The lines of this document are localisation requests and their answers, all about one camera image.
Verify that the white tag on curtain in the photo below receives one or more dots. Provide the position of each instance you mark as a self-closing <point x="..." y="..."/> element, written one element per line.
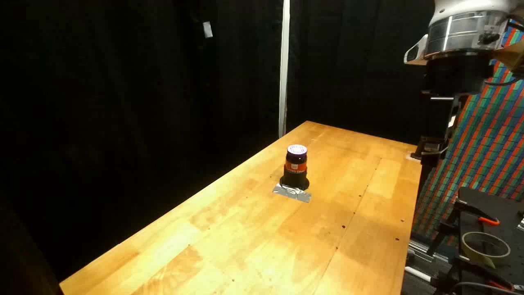
<point x="206" y="30"/>

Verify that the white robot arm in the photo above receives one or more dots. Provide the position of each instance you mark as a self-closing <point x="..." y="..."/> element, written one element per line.
<point x="463" y="27"/>

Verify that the roll of masking tape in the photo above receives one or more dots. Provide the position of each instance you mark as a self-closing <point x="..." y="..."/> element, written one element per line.
<point x="485" y="248"/>

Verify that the grey tape patch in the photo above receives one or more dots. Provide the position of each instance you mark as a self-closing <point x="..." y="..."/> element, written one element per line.
<point x="291" y="193"/>

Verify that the dark upside-down cup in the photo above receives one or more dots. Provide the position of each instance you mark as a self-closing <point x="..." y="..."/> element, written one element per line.
<point x="295" y="168"/>

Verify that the white vertical pole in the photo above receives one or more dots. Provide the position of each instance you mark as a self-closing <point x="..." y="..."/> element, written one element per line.
<point x="283" y="66"/>

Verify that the colourful striped cloth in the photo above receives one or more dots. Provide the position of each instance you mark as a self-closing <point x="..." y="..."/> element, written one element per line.
<point x="485" y="153"/>

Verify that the black curtain backdrop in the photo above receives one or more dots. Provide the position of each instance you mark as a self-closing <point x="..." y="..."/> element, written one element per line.
<point x="111" y="112"/>

